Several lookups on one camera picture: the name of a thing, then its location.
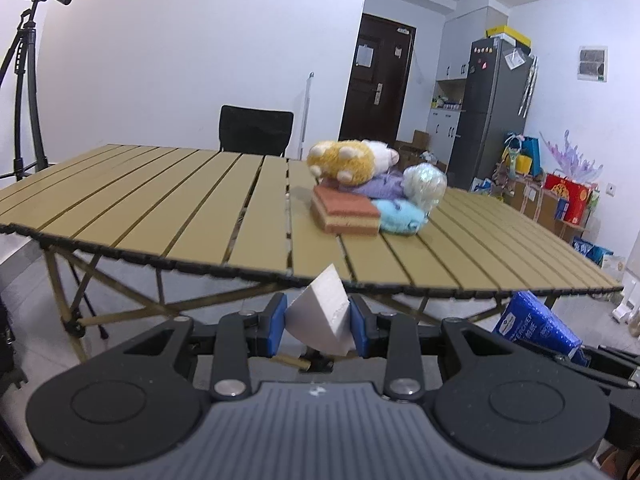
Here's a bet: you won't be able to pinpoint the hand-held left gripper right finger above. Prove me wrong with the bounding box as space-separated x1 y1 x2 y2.
349 294 531 402

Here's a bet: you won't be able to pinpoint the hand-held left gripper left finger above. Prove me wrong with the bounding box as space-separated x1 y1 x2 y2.
107 292 289 402

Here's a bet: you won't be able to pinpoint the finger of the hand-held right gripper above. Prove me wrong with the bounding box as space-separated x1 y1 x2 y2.
549 351 640 391
584 344 640 367

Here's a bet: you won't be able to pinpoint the white foam block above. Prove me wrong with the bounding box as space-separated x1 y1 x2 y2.
284 262 355 356

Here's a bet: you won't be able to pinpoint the blue tissue packet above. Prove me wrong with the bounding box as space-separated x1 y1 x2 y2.
492 290 583 361

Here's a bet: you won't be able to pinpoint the brown and tan sponge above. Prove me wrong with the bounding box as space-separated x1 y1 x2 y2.
310 183 382 237

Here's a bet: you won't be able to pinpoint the light blue plush toy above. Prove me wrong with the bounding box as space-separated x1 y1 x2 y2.
372 198 430 236

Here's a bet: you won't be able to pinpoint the purple plush cloth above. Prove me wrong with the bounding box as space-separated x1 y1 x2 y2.
352 170 408 201

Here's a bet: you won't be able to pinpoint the iridescent plastic bag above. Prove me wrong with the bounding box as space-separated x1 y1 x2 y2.
402 162 447 211

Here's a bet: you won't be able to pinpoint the yellow and white plush toy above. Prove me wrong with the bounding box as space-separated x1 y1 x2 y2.
306 139 401 188

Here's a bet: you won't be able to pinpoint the white and green bag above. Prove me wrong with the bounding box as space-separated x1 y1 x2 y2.
602 255 628 281

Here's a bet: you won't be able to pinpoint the blue pet food bag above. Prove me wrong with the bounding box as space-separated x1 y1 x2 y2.
572 237 615 266

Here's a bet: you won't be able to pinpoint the cardboard boxes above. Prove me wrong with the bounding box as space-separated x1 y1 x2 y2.
505 175 591 241

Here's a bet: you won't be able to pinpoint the tan folding table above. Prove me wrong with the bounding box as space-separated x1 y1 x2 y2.
0 144 626 373

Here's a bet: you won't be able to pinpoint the black folding chair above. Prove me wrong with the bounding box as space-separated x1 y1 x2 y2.
218 105 295 158

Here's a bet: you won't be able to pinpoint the open cardboard box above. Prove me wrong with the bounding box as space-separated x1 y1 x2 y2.
395 130 448 173

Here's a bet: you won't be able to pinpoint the purple coral decoration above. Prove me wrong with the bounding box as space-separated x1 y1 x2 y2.
542 130 603 183

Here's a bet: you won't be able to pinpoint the white pole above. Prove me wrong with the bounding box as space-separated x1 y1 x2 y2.
298 72 316 158

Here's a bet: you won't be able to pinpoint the blue gift bag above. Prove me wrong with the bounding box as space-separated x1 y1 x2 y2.
520 136 543 176

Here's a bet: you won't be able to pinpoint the grey refrigerator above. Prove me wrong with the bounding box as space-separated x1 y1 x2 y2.
446 37 538 193

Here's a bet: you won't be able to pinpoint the dark brown door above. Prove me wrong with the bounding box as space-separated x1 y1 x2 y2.
339 12 416 143

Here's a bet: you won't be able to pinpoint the white electrical panel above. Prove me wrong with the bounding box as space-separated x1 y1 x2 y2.
577 46 608 82

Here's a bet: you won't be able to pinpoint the white cabinet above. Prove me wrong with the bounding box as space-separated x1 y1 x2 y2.
426 7 488 161

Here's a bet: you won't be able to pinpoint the yellow box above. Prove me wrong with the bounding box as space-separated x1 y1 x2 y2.
486 25 532 53

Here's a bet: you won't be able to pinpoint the black tripod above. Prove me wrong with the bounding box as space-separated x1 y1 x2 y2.
0 0 108 341

